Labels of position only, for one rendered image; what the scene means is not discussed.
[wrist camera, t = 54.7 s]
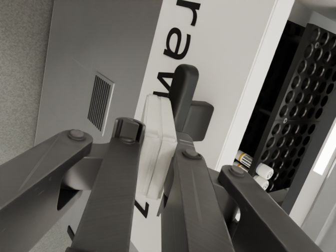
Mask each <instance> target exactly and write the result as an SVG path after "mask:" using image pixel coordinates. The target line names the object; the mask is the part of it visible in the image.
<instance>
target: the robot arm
mask: <svg viewBox="0 0 336 252"><path fill-rule="evenodd" d="M163 189H164V192H163ZM83 190H90V191H91V193H90V195H89V198H88V201H87V203H86V206H85V209H84V211H83V214H82V217H81V219H80V222H79V225H78V227H77V230H76V233H75V235H74V238H73V241H72V244H71V246H70V247H69V246H68V247H67V248H66V250H65V252H129V249H130V240H131V232H132V223H133V214H134V206H135V197H136V196H138V197H141V196H142V195H144V196H146V198H147V199H152V200H158V199H161V196H162V193H163V196H162V199H161V202H160V205H159V209H158V212H157V215H156V216H157V217H159V216H160V214H161V252H323V251H322V250H321V249H320V248H319V247H318V246H317V245H316V244H315V243H314V242H313V241H312V240H311V238H310V237H309V236H308V235H307V234H306V233H305V232H304V231H303V230H302V229H301V228H300V227H299V226H298V225H297V224H296V223H295V222H294V221H293V220H292V218H291V217H290V216H289V215H288V214H287V213H286V212H285V211H284V210H283V209H282V208H281V207H280V206H279V205H278V204H277V203H276V202H275V201H274V199H273V198H272V197H271V196H270V195H269V194H268V193H267V192H266V191H265V190H264V189H263V188H262V187H261V186H260V185H259V184H258V183H257V182H256V181H255V179H254V178H253V177H252V176H251V175H250V174H249V173H248V172H246V171H245V170H243V169H242V168H241V167H239V166H236V165H229V164H225V165H223V166H222V167H221V170H220V172H219V171H216V170H214V169H211V168H209V167H207V164H206V161H205V158H204V157H203V156H202V155H201V154H200V153H198V152H196V150H195V147H194V144H193V139H192V138H191V137H190V136H189V135H188V134H185V133H181V132H177V131H176V130H175V124H174V118H173V112H172V106H171V101H170V100H169V98H166V97H162V96H161V97H160V98H159V97H158V96H157V95H154V94H150V93H149V95H147V96H146V100H145V104H144V108H143V112H142V116H141V120H140V121H139V120H137V119H134V118H129V117H118V118H116V119H115V122H114V127H113V131H112V136H111V139H110V142H107V143H93V137H92V136H91V135H90V134H88V133H86V132H84V131H81V130H78V129H77V130H75V129H71V130H64V131H61V132H60V133H58V134H56V135H54V136H52V137H51V138H49V139H47V140H45V141H43V142H41V143H40V144H38V145H36V146H34V147H32V148H31V149H29V150H27V151H25V152H23V153H22V154H20V155H18V156H16V157H14V158H12V159H11V160H9V161H7V162H5V163H3V164H2V165H0V252H29V251H30V250H31V249H32V248H33V247H34V246H35V245H36V244H37V243H38V242H39V241H40V240H41V238H42V237H43V236H44V235H45V234H46V233H47V232H48V231H49V230H50V229H51V228H52V227H53V226H54V225H55V224H56V223H57V221H58V220H59V219H60V218H61V217H62V216H63V215H64V214H65V213H66V212H67V211H68V210H69V209H70V208H71V207H72V206H73V205H74V203H75V202H76V201H77V200H78V199H79V198H80V197H81V195H82V193H83ZM238 210H240V218H239V221H237V219H236V215H237V213H238Z"/></svg>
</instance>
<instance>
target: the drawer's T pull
mask: <svg viewBox="0 0 336 252"><path fill-rule="evenodd" d="M198 80H199V71H198V69H197V68H196V67H195V66H193V65H190V64H180V65H178V66H177V68H176V69H175V71H174V74H173V78H172V82H171V85H170V89H169V92H168V96H167V98H168V99H169V100H170V103H171V109H172V115H173V121H174V127H175V131H176V132H180V133H184V134H188V135H189V136H190V137H191V138H192V141H193V142H201V141H203V140H204V138H205V136H206V133H207V130H208V127H209V124H210V121H211V118H212V115H213V112H214V106H213V105H211V104H210V103H208V102H206V101H197V100H192V99H193V96H194V93H195V90H196V86H197V83H198Z"/></svg>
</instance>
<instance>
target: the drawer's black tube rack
mask: <svg viewBox="0 0 336 252"><path fill-rule="evenodd" d="M304 31H305V27H303V26H301V25H299V24H296V23H294V22H292V21H289V20H287V21H286V24H285V27H284V29H283V32H282V35H281V37H280V40H279V42H278V45H277V48H276V50H275V53H274V56H273V58H272V61H271V64H270V66H269V69H268V72H267V74H266V77H265V79H264V82H263V85H262V87H261V90H260V93H259V95H258V98H257V101H256V103H255V106H254V108H253V111H252V114H251V116H250V119H249V122H248V124H247V127H246V130H245V132H244V135H243V137H242V140H241V143H240V145H239V148H238V151H239V150H240V151H242V152H244V153H246V154H248V155H249V156H251V157H253V158H254V155H255V153H256V150H257V148H258V145H259V143H260V140H261V138H262V135H263V133H264V130H265V128H266V125H267V123H268V120H269V118H270V115H271V113H272V110H273V108H274V106H275V103H276V101H277V98H278V96H279V93H280V91H281V88H282V86H283V83H284V81H285V78H286V76H287V73H288V71H289V68H290V66H291V63H292V61H293V58H294V56H295V53H296V51H297V48H298V46H299V43H300V41H301V38H302V36H303V33H304ZM335 88H336V34H334V33H332V32H330V31H328V30H326V29H323V31H322V34H321V36H320V38H319V41H318V42H317V43H316V44H315V50H314V53H313V55H312V57H311V60H310V62H309V65H308V67H307V69H306V72H305V74H304V77H303V79H302V81H301V84H300V86H299V88H298V91H297V93H296V96H295V98H294V100H293V103H292V105H291V107H290V110H289V112H288V115H287V117H286V118H285V119H284V120H274V121H283V123H284V124H283V126H282V129H281V131H280V134H279V136H278V138H277V141H276V143H275V146H274V148H273V150H272V153H271V155H270V157H269V160H268V162H267V166H269V167H270V168H272V169H273V175H272V176H271V178H269V179H266V180H267V181H268V187H267V188H266V190H265V191H266V192H267V193H271V192H275V191H279V190H283V189H287V188H290V186H291V184H292V182H293V180H294V177H295V175H296V173H297V171H298V169H299V167H300V164H301V162H302V160H303V158H304V156H305V154H306V151H307V149H308V147H309V145H310V143H311V141H312V138H313V136H314V134H315V132H316V130H317V127H318V125H319V123H320V121H321V119H322V117H323V114H324V112H325V110H326V108H327V106H328V104H329V101H330V99H331V97H332V95H333V93H334V91H335ZM238 151H237V152H238Z"/></svg>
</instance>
